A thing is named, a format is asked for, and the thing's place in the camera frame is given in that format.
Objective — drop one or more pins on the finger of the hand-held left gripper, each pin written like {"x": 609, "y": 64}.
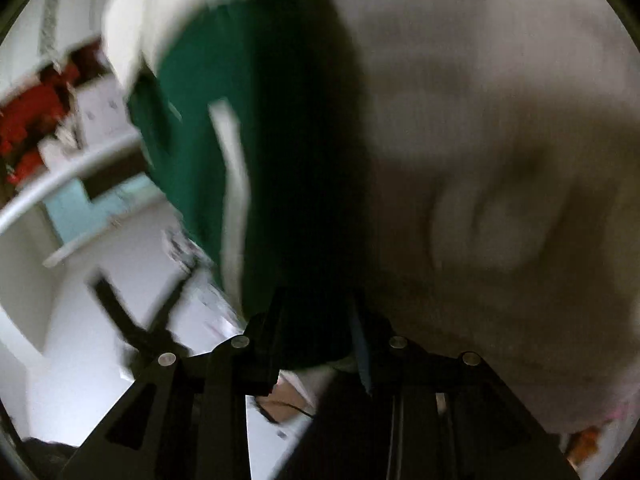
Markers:
{"x": 117, "y": 307}
{"x": 170, "y": 305}

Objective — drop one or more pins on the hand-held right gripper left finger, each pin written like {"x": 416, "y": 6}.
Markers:
{"x": 260, "y": 345}

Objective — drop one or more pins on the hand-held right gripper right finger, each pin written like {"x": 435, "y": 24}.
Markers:
{"x": 362, "y": 355}

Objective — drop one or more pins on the green pants with white stripes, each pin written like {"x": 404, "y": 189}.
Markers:
{"x": 200, "y": 110}

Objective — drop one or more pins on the hanging red clothes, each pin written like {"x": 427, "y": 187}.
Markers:
{"x": 30, "y": 115}

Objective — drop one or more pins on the floral blanket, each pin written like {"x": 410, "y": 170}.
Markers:
{"x": 475, "y": 110}

